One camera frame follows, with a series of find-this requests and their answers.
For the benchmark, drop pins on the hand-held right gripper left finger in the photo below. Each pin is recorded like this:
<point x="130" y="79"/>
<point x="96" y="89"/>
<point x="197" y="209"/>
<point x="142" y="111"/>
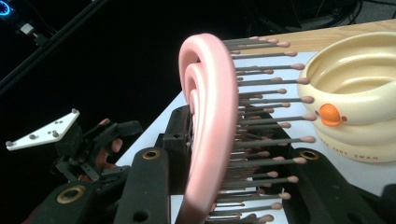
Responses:
<point x="177" y="140"/>

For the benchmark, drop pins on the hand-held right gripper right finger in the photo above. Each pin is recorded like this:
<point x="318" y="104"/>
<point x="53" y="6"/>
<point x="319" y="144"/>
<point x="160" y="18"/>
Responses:
<point x="274" y="133"/>

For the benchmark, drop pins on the pink hairbrush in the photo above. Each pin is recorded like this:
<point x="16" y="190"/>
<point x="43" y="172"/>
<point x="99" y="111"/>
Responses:
<point x="211" y="118"/>

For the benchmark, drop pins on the cream ringed container orange beak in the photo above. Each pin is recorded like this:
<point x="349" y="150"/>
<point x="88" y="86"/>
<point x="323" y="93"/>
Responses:
<point x="361" y="102"/>

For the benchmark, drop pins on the black metal bar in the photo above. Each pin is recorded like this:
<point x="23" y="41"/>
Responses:
<point x="46" y="46"/>

